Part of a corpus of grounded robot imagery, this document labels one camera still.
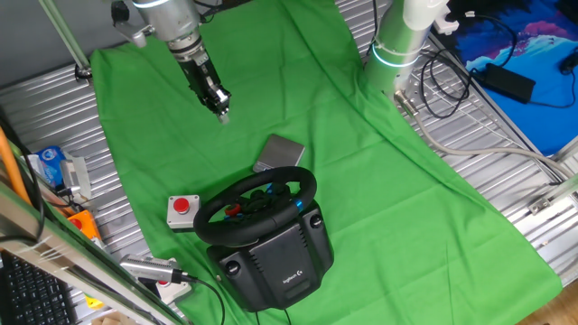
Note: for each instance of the silver exterior camera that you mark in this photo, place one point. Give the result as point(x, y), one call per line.
point(149, 267)

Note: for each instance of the blue white tissue pack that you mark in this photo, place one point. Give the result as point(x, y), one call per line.
point(49, 164)

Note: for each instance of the silver finned metal device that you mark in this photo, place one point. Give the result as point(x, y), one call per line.
point(74, 173)

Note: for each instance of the silver digital scale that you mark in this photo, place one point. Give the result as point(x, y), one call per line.
point(280, 151)

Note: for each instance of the thin aluminium frame pole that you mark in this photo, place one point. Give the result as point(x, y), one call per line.
point(68, 38)

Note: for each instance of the black steering wheel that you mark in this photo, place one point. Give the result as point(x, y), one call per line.
point(226, 230)

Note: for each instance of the wooden blocks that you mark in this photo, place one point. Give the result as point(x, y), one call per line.
point(108, 321)

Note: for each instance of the grey box red button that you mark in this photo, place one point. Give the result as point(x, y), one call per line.
point(183, 214)

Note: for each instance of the black keyboard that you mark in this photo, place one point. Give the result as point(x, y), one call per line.
point(31, 293)

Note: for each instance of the large aluminium frame beam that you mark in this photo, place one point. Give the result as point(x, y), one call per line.
point(68, 266)

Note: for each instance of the black computer mouse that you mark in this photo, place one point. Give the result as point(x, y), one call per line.
point(570, 62)

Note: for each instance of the aluminium bar with bracket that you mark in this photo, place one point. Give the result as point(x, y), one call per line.
point(564, 189)

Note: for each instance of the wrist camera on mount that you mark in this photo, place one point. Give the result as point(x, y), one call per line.
point(135, 32)

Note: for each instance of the orange pole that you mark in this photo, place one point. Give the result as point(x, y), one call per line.
point(11, 167)

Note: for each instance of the black Logitech wheel base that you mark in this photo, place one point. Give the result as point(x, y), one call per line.
point(275, 257)

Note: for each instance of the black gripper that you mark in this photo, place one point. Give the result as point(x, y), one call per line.
point(201, 79)

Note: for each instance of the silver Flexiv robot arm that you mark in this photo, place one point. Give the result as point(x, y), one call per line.
point(171, 18)

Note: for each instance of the green cloth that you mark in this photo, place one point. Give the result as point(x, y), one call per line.
point(384, 203)

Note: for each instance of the orange box red button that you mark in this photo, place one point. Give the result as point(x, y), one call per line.
point(86, 225)

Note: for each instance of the white box red button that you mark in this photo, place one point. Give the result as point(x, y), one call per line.
point(174, 291)

